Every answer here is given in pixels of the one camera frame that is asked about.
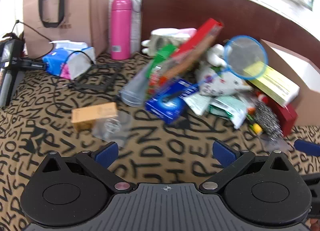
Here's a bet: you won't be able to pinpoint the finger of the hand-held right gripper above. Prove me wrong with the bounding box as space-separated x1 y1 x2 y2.
294 139 320 157

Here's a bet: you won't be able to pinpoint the letter-print brown tablecloth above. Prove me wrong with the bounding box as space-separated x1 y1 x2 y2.
0 51 320 231

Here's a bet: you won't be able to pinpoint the yellow white box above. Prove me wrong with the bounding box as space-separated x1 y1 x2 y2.
244 62 300 107

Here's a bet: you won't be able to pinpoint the pink thermos bottle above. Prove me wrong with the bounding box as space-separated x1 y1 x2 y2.
110 0 133 60

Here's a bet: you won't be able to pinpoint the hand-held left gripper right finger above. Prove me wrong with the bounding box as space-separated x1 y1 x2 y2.
199 140 297 194

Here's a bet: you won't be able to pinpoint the blue carton box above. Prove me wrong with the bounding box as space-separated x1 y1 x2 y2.
144 79 199 124

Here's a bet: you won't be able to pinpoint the small yellow green object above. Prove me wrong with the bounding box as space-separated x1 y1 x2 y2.
246 113 263 135

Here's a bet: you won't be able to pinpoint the floral cloth pouch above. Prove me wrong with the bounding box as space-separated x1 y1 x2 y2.
196 64 253 97

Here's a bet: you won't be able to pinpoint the steel wool scrubber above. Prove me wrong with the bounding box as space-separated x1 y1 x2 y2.
254 101 282 144

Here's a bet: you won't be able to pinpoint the black folding stand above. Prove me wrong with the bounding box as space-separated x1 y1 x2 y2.
67 61 123 92

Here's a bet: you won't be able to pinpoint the pale green packet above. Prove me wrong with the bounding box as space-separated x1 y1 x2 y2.
184 93 213 116

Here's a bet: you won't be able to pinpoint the blue-rimmed round mesh strainer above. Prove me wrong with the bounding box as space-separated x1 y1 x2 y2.
192 35 269 89

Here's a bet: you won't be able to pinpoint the green white packet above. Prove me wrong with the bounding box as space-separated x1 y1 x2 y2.
209 94 248 130

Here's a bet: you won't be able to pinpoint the white plush toy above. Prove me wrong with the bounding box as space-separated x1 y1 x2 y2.
141 28 228 68

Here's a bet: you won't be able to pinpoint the blue white tissue pack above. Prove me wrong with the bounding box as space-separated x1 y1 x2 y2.
42 40 97 80

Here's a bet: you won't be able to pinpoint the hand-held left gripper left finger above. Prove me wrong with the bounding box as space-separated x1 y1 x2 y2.
37 142 134 194

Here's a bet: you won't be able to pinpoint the brown paper bag black handles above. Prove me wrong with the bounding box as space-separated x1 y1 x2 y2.
22 0 110 59

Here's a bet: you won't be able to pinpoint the long red box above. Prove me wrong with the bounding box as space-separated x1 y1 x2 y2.
164 18 224 79

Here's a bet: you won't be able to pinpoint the black cable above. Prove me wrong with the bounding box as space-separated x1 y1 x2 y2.
49 49 98 114

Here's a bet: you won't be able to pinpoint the clear plastic bag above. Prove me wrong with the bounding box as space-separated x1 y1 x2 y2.
91 111 134 148

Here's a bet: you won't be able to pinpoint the black camera on tripod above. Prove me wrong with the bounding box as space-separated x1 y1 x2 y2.
0 19 47 107

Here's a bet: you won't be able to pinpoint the green box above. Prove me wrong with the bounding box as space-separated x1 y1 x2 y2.
147 44 180 96

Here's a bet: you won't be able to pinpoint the brown cardboard box white inside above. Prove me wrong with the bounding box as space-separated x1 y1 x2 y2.
260 38 320 126

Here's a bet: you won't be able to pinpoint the dark brown board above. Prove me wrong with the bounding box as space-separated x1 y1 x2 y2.
141 0 320 71

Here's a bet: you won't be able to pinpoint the clear plastic cup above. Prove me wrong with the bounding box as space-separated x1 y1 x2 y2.
121 63 153 107

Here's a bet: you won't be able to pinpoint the small brown carton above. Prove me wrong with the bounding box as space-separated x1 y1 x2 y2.
71 102 118 131

